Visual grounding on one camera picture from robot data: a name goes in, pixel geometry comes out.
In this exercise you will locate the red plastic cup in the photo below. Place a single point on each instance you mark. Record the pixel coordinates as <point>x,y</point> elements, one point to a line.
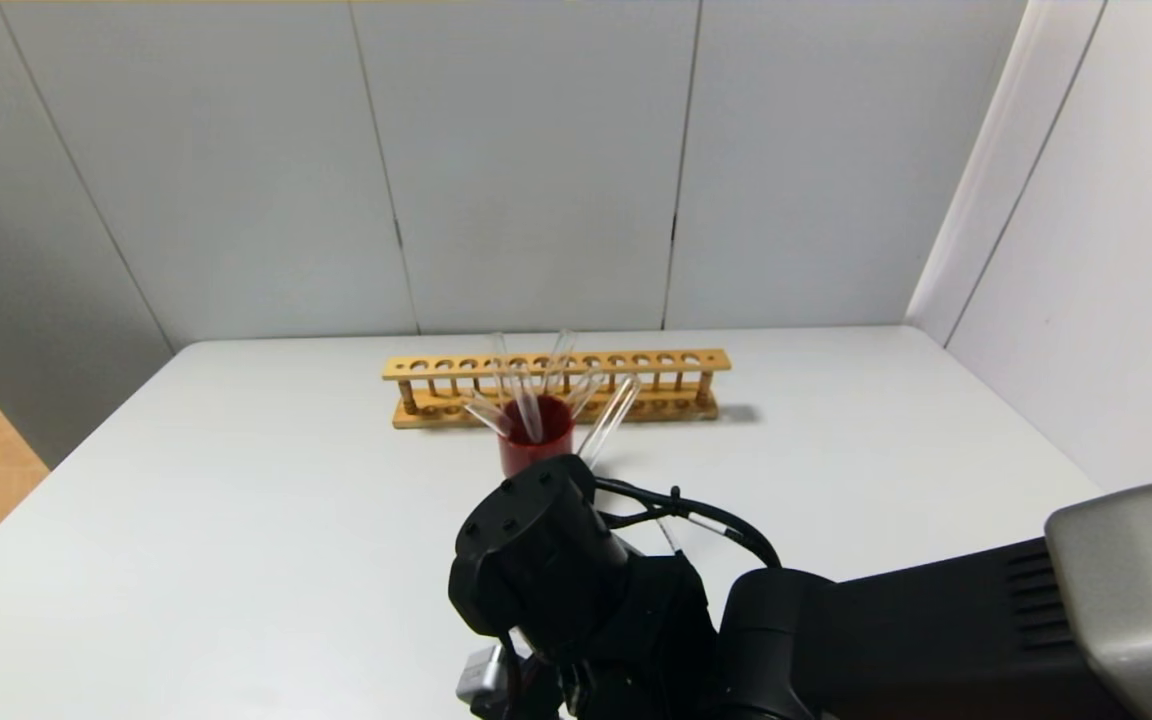
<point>526,455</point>

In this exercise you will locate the wooden test tube rack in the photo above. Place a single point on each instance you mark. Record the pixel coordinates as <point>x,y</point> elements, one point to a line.
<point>436,417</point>

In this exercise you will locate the test tube with red pigment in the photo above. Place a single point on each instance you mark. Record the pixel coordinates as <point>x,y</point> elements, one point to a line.
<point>608,420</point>

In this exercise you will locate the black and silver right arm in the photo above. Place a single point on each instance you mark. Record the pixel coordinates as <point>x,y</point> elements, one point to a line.
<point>936,640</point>

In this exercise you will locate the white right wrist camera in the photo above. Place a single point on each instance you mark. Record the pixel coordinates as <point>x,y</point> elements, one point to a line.
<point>481,675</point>

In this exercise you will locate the test tube with blue pigment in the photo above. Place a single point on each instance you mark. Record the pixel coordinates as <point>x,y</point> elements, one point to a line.
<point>526,400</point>

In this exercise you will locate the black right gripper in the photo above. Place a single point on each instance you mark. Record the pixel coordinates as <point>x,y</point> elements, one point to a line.
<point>556,570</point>

